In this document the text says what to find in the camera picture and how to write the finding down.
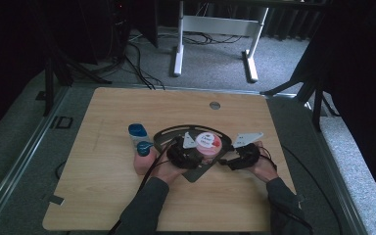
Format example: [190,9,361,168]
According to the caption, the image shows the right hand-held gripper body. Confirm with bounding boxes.
[227,131,264,171]

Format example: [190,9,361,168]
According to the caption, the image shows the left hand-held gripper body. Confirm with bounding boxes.
[165,131,208,170]

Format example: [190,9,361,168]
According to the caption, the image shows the pink jar with white lid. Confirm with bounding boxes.
[195,131,223,162]

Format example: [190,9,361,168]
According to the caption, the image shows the dark grey corner shelf rack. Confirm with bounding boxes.
[152,124,234,184]

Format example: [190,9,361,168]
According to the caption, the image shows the pink bottle with blue cap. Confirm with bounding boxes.
[133,140,160,176]

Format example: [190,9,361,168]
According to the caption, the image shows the person's left hand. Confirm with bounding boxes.
[151,156,191,184]

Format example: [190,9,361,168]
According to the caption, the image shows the person's right hand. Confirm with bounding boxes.
[246,140,279,183]

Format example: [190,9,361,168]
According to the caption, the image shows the white bottle with blue cap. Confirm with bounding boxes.
[127,122,153,149]

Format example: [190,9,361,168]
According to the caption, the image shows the black metal stand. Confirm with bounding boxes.
[259,62,341,132]

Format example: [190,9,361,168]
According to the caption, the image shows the black computer tower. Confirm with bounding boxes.
[108,0,132,63]

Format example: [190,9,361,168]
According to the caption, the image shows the black tripod stand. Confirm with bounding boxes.
[42,45,113,118]

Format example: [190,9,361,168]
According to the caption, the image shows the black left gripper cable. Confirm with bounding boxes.
[107,140,177,235]

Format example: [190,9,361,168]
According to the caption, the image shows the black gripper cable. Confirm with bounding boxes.
[107,140,177,235]
[262,145,345,235]

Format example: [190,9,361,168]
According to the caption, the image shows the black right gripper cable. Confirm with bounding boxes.
[262,145,345,235]

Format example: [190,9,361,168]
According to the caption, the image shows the black floor cables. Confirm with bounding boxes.
[122,40,166,91]

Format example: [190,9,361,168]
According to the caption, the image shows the cables under white desk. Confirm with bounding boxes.
[181,29,244,46]

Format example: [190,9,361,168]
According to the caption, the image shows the black rectangular floor frame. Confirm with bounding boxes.
[49,115,74,130]

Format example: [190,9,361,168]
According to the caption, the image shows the white desk frame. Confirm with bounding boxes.
[172,0,270,83]

